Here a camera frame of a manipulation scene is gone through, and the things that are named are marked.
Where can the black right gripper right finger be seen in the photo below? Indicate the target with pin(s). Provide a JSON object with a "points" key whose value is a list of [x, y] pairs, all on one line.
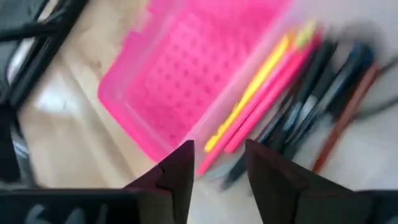
{"points": [[295, 202]]}

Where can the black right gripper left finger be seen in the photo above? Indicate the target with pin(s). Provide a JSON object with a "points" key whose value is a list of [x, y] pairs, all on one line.
{"points": [[155, 202]]}

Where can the brown pencil blue cap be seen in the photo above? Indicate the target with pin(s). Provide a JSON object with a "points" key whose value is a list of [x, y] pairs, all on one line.
{"points": [[345, 120]]}

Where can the pink pencil yellow eraser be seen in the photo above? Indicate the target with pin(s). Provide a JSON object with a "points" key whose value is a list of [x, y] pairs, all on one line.
{"points": [[273, 93]]}

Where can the thick matte black pen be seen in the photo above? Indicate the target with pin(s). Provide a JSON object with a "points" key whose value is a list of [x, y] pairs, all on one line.
{"points": [[317, 68]]}

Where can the pink-lidded clear supply box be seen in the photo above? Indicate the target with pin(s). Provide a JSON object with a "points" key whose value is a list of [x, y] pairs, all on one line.
{"points": [[186, 62]]}

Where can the plain pink pencil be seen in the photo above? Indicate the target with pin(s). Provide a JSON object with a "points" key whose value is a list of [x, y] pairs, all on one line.
{"points": [[245, 113]]}

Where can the black metal rig frame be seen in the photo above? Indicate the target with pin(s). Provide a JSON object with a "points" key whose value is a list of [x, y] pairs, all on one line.
{"points": [[53, 40]]}

